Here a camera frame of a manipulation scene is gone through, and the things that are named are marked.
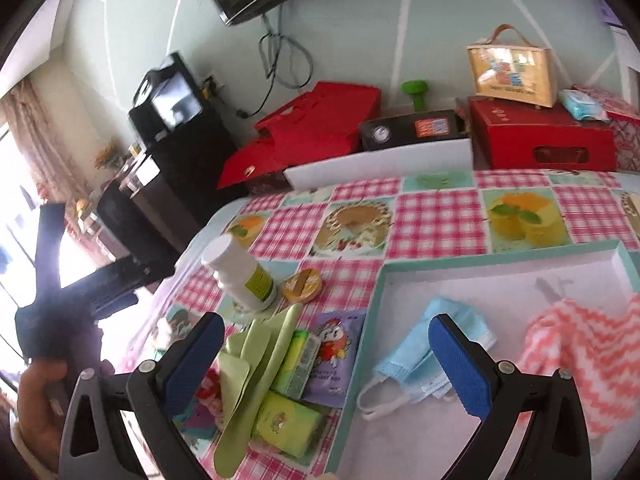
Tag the green stick-shaped pack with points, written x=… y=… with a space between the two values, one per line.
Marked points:
x=297 y=365

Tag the pink striped snack packets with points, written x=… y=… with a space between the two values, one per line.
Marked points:
x=585 y=360

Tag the red patterned basket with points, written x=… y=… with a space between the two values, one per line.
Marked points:
x=625 y=125

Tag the person's left hand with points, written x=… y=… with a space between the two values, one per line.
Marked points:
x=37 y=405

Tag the black appliance with screen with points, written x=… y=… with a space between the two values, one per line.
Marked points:
x=170 y=100

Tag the pink checkered printed tablecloth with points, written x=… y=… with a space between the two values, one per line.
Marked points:
x=435 y=220

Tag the beige curtain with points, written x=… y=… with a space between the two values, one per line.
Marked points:
x=27 y=135

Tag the purple cartoon packet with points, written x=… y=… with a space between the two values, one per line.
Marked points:
x=337 y=355

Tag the white wall power outlet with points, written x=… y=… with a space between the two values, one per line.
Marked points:
x=212 y=87

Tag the white foam board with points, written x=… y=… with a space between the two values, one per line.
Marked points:
x=375 y=162

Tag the round yellow tin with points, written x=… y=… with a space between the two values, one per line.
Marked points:
x=302 y=286

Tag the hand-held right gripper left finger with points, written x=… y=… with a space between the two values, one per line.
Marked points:
x=192 y=362

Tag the black box with gauge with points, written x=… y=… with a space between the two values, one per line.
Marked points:
x=410 y=130

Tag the red plush toy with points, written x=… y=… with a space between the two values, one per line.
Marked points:
x=207 y=387

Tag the green dumbbell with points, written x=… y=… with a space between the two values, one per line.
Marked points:
x=415 y=94

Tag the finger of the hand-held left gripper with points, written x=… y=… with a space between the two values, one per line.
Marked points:
x=125 y=280

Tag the black cabinet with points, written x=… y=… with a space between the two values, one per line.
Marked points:
x=195 y=160

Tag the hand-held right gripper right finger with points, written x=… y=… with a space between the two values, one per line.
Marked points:
x=460 y=365

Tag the light blue packet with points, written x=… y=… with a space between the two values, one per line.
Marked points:
x=405 y=360

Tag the white plastic bottle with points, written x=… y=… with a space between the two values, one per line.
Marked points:
x=240 y=275

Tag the white shelf unit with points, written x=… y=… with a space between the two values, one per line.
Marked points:
x=627 y=55

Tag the red gift bag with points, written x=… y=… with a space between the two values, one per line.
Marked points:
x=310 y=120

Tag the blue wet wipes pack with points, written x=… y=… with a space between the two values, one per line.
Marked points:
x=582 y=105

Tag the teal-edged white box tray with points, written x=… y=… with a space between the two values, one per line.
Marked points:
x=410 y=285

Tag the yellow-green tissue pack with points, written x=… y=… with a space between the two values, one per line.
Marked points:
x=287 y=425

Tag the red cardboard box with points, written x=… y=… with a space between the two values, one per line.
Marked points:
x=540 y=135

